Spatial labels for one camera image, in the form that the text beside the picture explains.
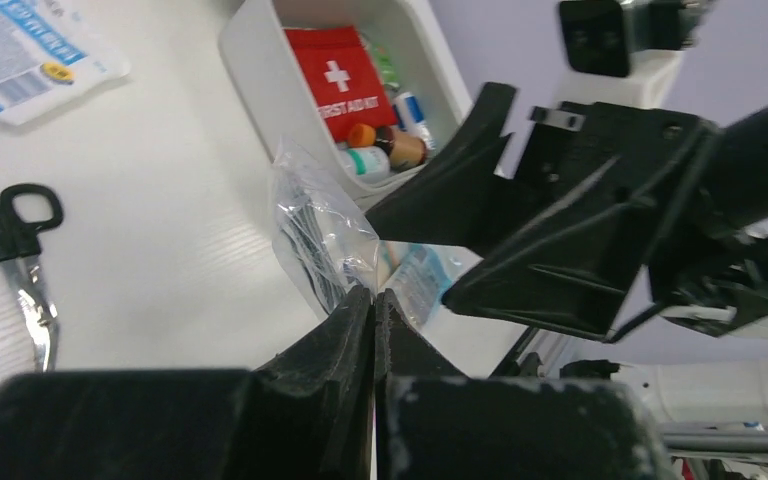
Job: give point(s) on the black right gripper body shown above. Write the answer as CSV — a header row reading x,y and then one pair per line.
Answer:
x,y
726,286

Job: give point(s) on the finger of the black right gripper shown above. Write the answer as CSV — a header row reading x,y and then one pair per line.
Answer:
x,y
622,205
457,199

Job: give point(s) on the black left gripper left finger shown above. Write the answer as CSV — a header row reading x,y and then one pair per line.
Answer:
x,y
305,414

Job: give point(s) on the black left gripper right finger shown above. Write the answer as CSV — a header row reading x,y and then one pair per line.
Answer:
x,y
434,422

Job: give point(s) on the brown bottle orange cap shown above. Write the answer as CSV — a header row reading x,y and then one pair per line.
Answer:
x,y
404,151

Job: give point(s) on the blue mask packet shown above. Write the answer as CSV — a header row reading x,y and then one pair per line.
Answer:
x,y
420,275

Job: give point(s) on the white plastic bottle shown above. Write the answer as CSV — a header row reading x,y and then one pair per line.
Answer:
x,y
368,164

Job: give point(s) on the small white blue tube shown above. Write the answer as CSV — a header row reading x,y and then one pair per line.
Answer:
x,y
411,118

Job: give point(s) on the clear bag of wipes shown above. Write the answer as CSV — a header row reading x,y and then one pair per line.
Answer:
x,y
320,236

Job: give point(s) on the red first aid pouch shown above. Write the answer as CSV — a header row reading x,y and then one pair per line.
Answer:
x,y
342,79

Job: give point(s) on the black handled scissors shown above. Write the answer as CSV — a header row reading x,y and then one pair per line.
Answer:
x,y
20,251

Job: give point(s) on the white blue label packet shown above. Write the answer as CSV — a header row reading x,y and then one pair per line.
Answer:
x,y
49,56

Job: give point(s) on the small green box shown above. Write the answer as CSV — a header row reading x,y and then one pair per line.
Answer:
x,y
383,65

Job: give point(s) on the aluminium frame rail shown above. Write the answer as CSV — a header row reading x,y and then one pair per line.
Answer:
x,y
689,437

